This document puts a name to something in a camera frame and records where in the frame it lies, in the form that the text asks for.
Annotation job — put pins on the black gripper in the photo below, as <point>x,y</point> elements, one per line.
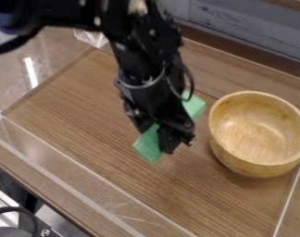
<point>153,102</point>

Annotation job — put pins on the green rectangular block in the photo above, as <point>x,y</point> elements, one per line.
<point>146,146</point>

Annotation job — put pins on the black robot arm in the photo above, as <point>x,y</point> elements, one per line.
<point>145,41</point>

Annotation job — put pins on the brown wooden bowl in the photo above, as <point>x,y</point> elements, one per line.
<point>254,134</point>

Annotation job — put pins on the clear acrylic tray wall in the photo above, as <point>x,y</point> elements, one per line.
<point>69,153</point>

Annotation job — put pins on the clear acrylic corner bracket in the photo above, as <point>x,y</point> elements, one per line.
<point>94,39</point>

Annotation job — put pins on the black metal table frame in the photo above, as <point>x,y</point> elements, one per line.
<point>19,205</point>

